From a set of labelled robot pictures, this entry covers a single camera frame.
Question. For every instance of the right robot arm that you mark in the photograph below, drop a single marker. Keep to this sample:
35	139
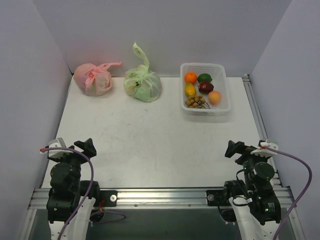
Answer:
253	200

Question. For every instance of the brown longan bunch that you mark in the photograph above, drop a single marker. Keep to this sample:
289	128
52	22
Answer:
197	102

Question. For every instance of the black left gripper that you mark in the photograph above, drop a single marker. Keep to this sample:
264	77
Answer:
75	152

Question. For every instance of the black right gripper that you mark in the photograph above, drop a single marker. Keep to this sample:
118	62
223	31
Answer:
242	153

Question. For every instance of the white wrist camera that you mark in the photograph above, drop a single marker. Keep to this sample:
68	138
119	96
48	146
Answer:
266	149
58	148

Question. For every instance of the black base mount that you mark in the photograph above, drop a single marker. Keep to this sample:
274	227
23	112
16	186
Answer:
216	198
105	198

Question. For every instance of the aluminium right side rail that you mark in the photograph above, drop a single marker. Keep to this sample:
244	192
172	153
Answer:
259	124

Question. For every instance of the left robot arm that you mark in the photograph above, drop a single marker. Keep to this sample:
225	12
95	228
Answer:
75	199

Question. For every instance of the peach fruit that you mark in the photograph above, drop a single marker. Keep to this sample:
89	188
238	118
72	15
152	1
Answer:
214	97

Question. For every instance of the aluminium front rail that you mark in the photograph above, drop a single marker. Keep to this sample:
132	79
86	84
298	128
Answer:
158	198

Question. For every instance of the pink plastic bag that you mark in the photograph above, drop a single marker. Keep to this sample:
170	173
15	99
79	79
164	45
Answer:
94	80

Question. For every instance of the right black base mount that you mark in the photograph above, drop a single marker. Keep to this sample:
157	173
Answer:
216	198

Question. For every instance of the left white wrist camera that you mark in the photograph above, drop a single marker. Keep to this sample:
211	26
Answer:
58	148

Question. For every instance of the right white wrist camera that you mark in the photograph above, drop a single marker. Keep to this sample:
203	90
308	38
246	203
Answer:
266	149

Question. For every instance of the yellow green mango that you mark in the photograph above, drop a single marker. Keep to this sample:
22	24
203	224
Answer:
189	89

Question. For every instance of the aluminium rail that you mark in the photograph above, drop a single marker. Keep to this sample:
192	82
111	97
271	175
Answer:
158	198
259	124

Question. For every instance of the green lime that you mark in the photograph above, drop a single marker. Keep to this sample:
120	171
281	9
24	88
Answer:
204	77

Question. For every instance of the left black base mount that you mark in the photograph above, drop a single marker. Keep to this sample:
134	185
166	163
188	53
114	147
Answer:
105	198

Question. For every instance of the green plastic bag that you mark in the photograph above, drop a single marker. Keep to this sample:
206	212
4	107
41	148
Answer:
142	83

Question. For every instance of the dark red apple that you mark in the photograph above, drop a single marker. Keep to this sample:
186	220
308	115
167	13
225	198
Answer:
205	87

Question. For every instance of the orange fruit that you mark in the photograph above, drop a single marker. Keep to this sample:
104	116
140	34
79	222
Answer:
191	78

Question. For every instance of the white plastic basket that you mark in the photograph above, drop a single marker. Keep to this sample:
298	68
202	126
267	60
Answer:
219	82

